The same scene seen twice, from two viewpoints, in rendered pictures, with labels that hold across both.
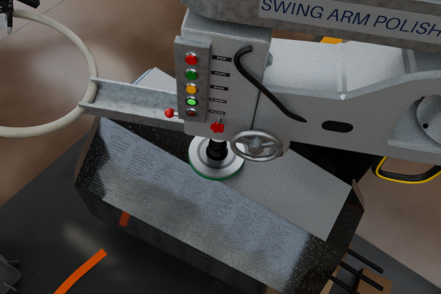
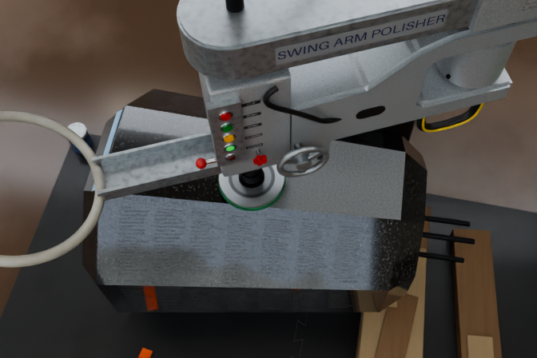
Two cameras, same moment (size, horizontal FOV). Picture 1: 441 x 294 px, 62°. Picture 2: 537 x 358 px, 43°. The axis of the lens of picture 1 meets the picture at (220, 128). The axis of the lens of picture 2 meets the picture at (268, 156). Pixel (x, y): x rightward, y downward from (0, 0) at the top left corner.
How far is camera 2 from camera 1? 0.82 m
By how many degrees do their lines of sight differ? 11
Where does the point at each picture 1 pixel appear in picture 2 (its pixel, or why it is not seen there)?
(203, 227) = (270, 262)
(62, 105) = not seen: outside the picture
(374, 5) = (367, 25)
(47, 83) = not seen: outside the picture
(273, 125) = (311, 134)
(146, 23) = (35, 25)
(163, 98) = (178, 148)
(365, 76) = (378, 63)
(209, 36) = (236, 92)
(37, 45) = not seen: outside the picture
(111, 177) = (139, 256)
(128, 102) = (143, 168)
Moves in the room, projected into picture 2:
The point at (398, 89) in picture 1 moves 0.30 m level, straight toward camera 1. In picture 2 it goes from (411, 66) to (390, 169)
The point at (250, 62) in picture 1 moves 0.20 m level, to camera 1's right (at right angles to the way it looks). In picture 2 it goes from (277, 97) to (354, 73)
